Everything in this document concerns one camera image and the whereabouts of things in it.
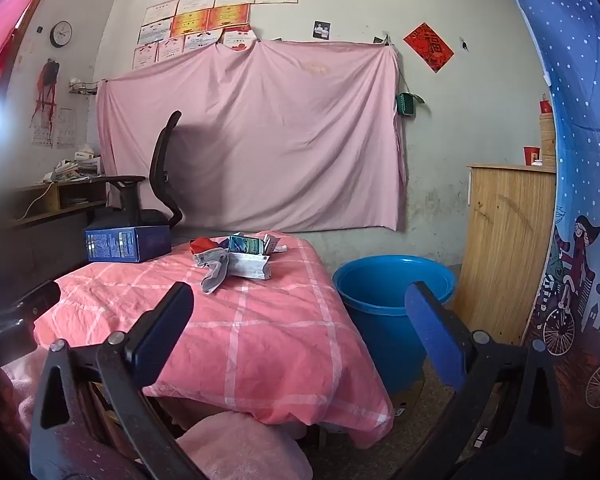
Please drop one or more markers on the white medicine box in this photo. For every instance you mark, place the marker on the white medicine box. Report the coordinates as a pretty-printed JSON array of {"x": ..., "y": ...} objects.
[{"x": 250, "y": 266}]

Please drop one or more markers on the black office chair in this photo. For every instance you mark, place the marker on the black office chair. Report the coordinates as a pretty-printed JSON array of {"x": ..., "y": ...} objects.
[{"x": 157, "y": 160}]

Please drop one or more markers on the green wall holder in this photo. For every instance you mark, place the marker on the green wall holder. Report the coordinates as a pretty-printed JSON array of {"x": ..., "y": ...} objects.
[{"x": 405, "y": 104}]

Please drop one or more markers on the group of wall certificates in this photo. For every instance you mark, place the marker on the group of wall certificates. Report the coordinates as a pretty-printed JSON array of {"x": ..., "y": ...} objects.
[{"x": 215, "y": 15}]

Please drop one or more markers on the wall photo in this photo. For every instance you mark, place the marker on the wall photo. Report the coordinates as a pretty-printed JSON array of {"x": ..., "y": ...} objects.
[{"x": 322, "y": 30}]

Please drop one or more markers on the red cup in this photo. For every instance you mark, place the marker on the red cup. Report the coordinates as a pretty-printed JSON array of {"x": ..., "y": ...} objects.
[{"x": 531, "y": 155}]

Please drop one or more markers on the blue printed curtain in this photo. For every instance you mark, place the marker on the blue printed curtain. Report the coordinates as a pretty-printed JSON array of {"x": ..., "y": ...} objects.
[{"x": 580, "y": 160}]

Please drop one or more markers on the brown cardboard box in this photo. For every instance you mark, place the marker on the brown cardboard box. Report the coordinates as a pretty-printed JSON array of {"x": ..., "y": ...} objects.
[{"x": 410, "y": 400}]

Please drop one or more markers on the grey sock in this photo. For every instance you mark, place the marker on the grey sock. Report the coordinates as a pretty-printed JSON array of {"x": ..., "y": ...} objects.
[{"x": 214, "y": 280}]

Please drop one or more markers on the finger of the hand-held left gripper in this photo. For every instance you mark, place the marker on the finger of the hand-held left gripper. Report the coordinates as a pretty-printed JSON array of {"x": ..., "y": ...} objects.
[{"x": 37, "y": 302}]

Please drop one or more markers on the tan slatted container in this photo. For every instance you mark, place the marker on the tan slatted container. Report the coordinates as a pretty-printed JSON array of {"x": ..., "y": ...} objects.
[{"x": 546, "y": 135}]

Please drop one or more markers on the wall calendar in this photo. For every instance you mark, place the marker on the wall calendar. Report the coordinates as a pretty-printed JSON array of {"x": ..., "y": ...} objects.
[{"x": 62, "y": 130}]

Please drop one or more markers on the pink fluffy towel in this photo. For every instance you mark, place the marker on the pink fluffy towel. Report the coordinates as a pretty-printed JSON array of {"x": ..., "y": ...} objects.
[{"x": 245, "y": 450}]

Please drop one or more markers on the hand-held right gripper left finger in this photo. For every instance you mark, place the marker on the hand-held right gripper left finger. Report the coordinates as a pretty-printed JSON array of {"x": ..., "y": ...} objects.
[{"x": 162, "y": 340}]

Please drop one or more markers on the white tissue box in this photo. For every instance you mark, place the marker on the white tissue box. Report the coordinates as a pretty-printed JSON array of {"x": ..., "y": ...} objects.
[{"x": 85, "y": 151}]

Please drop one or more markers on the wooden cabinet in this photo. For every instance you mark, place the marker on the wooden cabinet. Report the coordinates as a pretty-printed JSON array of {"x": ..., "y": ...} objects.
[{"x": 500, "y": 240}]

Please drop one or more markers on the red window curtain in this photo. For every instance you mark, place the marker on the red window curtain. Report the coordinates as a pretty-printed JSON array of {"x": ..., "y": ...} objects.
[{"x": 10, "y": 10}]

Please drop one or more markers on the pink checked bedcover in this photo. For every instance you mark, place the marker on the pink checked bedcover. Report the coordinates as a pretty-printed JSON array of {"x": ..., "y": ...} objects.
[{"x": 260, "y": 340}]

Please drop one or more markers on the blue plastic bucket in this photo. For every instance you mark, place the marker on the blue plastic bucket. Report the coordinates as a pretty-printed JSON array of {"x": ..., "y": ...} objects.
[{"x": 380, "y": 330}]

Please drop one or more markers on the red tassel ornament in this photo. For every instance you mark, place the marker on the red tassel ornament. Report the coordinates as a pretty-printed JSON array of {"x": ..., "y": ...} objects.
[{"x": 47, "y": 80}]

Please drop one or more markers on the stack of books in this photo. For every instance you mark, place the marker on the stack of books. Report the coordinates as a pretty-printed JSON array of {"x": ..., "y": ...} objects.
[{"x": 75, "y": 167}]

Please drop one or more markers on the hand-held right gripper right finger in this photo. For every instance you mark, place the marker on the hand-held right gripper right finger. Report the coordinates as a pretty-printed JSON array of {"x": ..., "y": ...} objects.
[{"x": 432, "y": 340}]

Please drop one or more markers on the pink wall sheet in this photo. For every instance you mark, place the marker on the pink wall sheet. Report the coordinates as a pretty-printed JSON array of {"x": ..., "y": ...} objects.
[{"x": 280, "y": 135}]

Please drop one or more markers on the blue cardboard box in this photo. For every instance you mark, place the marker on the blue cardboard box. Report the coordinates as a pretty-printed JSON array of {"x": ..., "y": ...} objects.
[{"x": 125, "y": 245}]

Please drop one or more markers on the teal packet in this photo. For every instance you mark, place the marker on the teal packet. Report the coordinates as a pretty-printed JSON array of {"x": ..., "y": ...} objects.
[{"x": 245, "y": 244}]

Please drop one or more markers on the red paper wall decoration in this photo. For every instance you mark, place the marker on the red paper wall decoration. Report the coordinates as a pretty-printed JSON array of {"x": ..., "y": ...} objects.
[{"x": 428, "y": 47}]

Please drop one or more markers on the red cloth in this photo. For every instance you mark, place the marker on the red cloth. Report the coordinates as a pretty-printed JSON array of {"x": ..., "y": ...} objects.
[{"x": 202, "y": 245}]

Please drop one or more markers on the wooden desk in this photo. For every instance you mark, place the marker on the wooden desk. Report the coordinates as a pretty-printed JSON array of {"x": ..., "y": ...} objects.
[{"x": 45, "y": 200}]

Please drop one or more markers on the round wall clock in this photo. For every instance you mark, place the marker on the round wall clock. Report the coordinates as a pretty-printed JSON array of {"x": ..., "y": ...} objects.
[{"x": 61, "y": 34}]

